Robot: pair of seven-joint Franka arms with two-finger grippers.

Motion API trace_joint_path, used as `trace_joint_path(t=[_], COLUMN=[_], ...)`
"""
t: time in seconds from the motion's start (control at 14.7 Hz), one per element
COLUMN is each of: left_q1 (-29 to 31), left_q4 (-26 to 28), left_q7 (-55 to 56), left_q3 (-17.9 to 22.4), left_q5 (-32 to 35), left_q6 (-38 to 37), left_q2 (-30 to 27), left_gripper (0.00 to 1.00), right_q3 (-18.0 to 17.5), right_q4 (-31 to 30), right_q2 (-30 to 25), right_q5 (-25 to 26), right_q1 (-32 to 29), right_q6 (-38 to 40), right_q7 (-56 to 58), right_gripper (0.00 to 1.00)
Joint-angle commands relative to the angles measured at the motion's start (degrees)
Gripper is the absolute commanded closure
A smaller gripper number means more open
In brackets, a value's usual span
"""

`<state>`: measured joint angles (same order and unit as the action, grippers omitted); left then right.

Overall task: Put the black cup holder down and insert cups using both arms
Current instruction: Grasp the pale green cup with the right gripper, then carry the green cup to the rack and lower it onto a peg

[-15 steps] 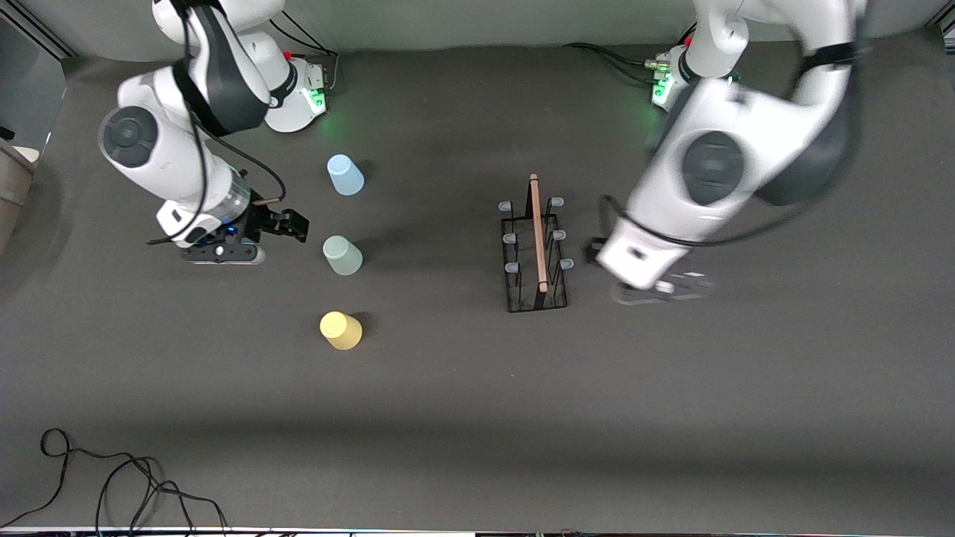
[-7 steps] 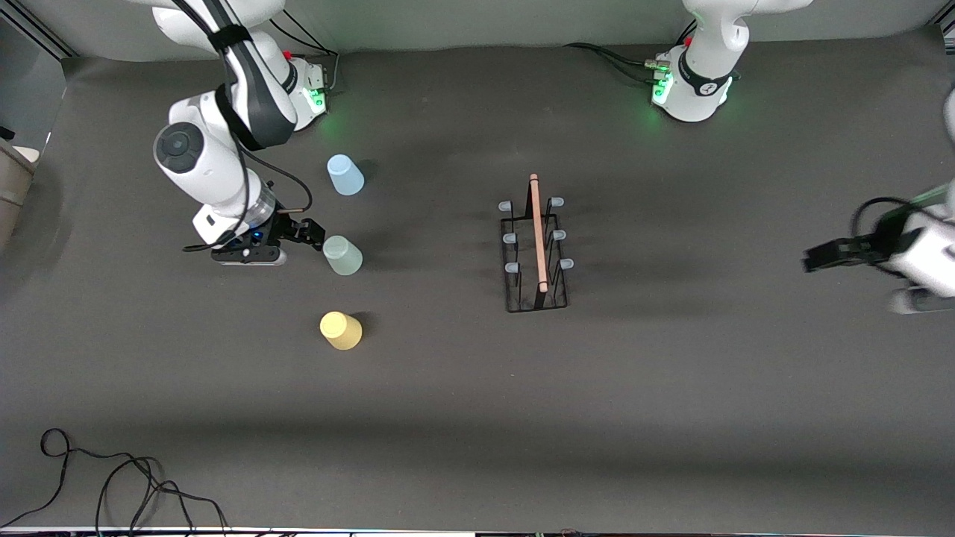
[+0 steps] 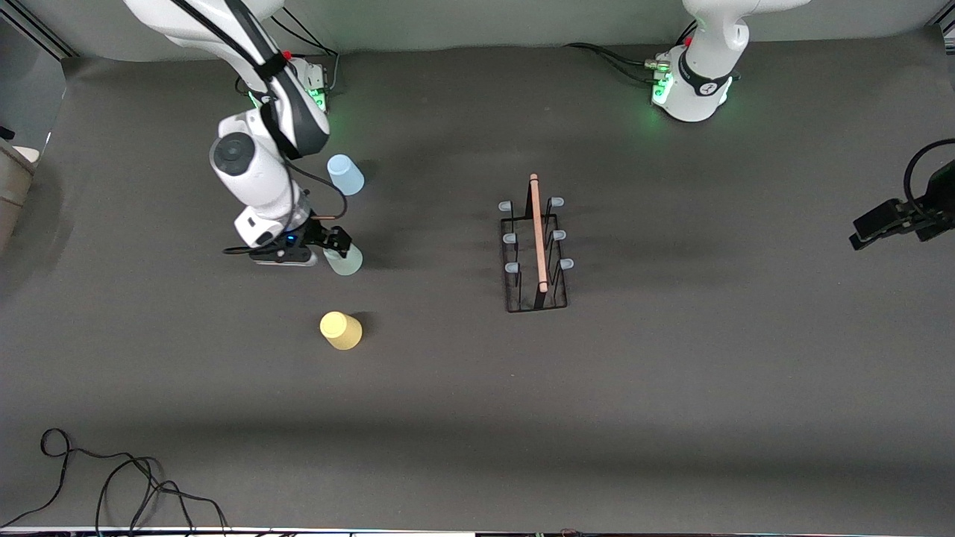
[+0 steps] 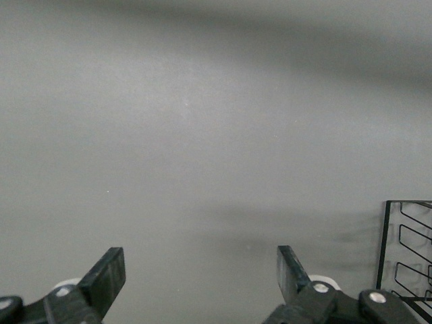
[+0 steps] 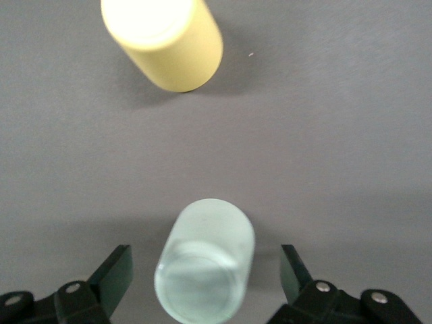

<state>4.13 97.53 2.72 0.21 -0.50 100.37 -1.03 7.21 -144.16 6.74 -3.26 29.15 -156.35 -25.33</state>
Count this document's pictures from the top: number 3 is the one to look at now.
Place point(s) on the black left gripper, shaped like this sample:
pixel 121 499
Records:
pixel 934 200

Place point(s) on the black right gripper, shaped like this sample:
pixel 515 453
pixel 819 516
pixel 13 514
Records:
pixel 319 234

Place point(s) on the pale blue plastic cup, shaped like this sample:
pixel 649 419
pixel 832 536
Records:
pixel 345 177

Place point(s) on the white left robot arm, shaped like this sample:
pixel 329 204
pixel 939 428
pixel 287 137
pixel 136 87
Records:
pixel 697 89

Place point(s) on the yellow plastic cup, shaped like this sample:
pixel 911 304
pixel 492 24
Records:
pixel 341 331

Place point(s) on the pale green plastic cup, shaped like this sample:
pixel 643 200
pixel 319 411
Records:
pixel 347 262

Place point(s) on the dark grey table mat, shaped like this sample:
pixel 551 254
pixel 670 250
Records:
pixel 522 410

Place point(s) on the beige box with white lid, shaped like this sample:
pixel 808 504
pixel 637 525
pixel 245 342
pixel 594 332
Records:
pixel 15 194

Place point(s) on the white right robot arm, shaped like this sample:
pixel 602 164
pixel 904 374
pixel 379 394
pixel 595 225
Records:
pixel 254 175

